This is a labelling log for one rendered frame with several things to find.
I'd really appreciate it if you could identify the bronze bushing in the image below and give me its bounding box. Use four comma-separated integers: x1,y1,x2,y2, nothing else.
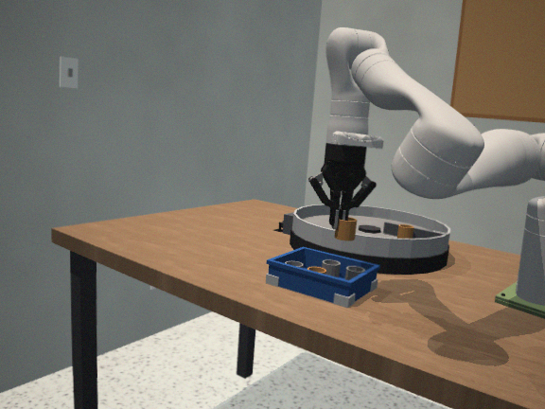
335,217,357,241
397,224,413,239
308,267,326,274

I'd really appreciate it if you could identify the white metal sleeve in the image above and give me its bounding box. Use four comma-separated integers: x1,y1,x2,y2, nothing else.
285,261,304,268
345,266,365,280
322,259,341,277

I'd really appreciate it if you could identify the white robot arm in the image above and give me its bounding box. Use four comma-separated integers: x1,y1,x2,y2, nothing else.
326,27,545,306

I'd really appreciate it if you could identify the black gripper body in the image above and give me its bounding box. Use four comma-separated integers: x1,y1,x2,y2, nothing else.
321,143,366,191

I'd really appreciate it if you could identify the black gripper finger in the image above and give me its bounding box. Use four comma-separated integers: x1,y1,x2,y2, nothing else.
339,173,377,221
308,172,343,229

